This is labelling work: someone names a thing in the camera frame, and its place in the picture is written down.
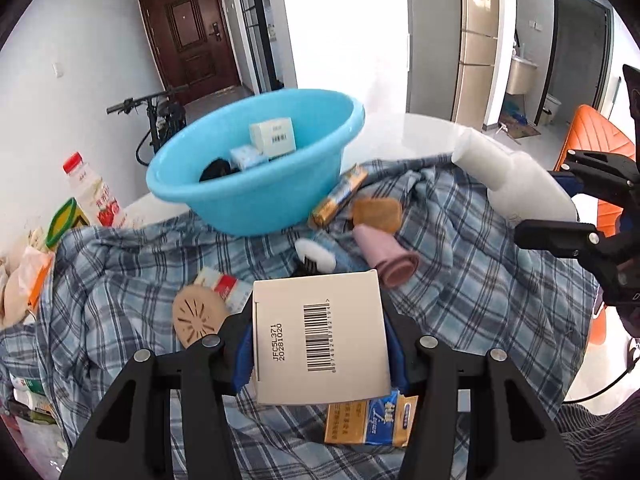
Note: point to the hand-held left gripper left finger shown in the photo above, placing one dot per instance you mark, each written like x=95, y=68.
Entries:
x=242, y=355

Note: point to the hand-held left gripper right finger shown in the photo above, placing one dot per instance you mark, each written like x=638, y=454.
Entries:
x=398, y=355

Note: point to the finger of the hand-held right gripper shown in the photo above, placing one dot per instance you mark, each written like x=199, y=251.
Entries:
x=600, y=170
x=555, y=237

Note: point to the white barcode box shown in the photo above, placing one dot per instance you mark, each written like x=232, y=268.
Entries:
x=280, y=340

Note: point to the beige round perforated disc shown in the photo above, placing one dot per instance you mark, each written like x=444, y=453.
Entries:
x=197, y=315

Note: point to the white plastic bottle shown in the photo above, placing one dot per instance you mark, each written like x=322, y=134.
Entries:
x=525, y=185

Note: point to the gold blue cigarette box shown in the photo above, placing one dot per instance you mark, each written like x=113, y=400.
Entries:
x=340, y=195
x=370, y=422

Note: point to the pink collapsible cup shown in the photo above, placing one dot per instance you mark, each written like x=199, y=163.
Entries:
x=385, y=255

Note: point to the blue plastic basin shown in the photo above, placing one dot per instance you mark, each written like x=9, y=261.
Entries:
x=260, y=200

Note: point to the orange chair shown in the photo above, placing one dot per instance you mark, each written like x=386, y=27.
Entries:
x=595, y=132

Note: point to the red white cigarette box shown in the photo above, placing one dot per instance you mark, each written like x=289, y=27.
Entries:
x=225, y=287

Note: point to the blue plaid cloth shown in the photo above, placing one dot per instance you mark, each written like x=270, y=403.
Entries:
x=475, y=310

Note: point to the brown doormat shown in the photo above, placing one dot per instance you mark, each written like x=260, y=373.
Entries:
x=520, y=130

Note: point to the white washbasin cabinet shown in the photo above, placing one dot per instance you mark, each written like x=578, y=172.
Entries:
x=520, y=75

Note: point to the person's dark striped clothing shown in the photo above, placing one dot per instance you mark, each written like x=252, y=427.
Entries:
x=600, y=440

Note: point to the beige refrigerator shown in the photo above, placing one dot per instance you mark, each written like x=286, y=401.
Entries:
x=480, y=60

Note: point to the black object in basin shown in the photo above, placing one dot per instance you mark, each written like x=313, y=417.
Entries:
x=215, y=169

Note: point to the light blue small box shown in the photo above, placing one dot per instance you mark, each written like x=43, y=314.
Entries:
x=247, y=157

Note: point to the red-capped yoghurt drink bottle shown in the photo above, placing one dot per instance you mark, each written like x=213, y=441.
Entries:
x=97, y=195

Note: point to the green white carton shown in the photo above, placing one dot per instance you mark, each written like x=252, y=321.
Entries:
x=30, y=400

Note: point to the small white green box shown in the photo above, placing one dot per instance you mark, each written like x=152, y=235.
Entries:
x=272, y=135

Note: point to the green yellow container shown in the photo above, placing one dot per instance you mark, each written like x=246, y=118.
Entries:
x=62, y=220

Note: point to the pile of beige snack bags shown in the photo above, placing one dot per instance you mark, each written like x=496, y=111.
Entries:
x=20, y=280

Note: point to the black bicycle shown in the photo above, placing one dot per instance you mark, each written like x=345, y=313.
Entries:
x=160, y=125

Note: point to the brown entrance door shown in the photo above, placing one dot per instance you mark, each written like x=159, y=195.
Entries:
x=190, y=35

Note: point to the black framed glass door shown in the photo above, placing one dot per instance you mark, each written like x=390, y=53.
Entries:
x=252, y=20

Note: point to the white wall switch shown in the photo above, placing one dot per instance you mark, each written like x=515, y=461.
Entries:
x=58, y=70

